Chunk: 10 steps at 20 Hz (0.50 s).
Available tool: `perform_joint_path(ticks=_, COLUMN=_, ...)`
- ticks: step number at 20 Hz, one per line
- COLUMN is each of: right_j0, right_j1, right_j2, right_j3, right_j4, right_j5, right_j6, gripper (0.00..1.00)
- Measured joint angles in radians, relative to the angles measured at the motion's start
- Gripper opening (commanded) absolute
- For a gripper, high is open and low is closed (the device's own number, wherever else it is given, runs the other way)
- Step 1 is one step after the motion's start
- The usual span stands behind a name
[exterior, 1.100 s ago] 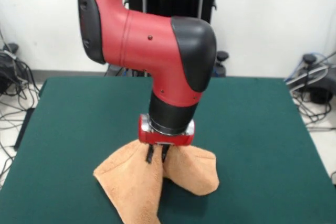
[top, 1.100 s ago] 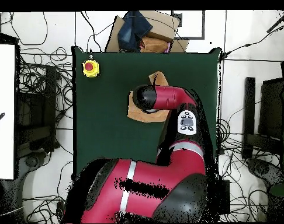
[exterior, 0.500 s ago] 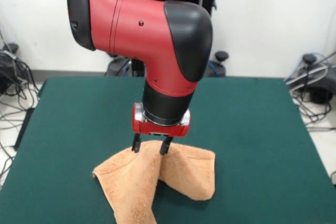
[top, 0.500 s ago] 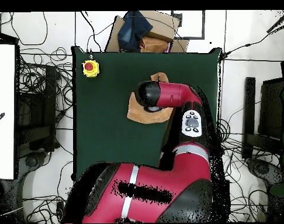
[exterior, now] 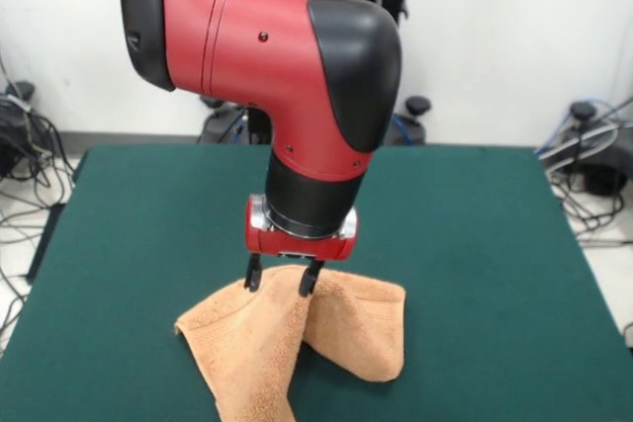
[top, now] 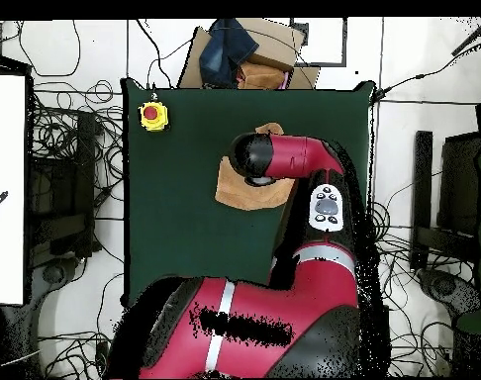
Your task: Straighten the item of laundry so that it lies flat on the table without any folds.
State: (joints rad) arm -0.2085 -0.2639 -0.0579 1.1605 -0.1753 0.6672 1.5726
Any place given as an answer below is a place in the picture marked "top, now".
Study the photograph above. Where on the black square frame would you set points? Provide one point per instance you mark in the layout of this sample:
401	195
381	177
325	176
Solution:
327	64

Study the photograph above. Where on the orange cloth in box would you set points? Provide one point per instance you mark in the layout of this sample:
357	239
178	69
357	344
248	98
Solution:
260	77

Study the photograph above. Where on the small black floor box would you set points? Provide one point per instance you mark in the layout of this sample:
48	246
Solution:
102	356

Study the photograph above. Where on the white board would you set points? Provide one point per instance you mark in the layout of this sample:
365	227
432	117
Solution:
5	158

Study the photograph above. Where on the brown cardboard box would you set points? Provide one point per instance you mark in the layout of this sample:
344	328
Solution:
272	43

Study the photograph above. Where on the dark green table cloth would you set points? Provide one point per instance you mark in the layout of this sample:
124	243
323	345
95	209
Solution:
177	237

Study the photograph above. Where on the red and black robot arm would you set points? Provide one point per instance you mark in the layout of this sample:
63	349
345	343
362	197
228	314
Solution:
264	316

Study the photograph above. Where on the blue denim jeans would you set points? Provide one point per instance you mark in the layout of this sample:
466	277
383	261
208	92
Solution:
224	51

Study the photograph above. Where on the yellow emergency stop button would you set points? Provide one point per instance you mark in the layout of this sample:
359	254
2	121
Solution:
150	113

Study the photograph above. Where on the black pedestal leg with knob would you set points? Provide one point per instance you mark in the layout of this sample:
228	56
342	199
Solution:
52	273
442	287

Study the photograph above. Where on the black metal stand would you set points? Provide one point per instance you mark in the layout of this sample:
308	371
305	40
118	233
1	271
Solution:
458	178
58	237

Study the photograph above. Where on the orange terry towel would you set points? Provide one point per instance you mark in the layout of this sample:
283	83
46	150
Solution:
240	194

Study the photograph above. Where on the long black flat board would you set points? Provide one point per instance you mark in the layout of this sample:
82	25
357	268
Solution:
422	178

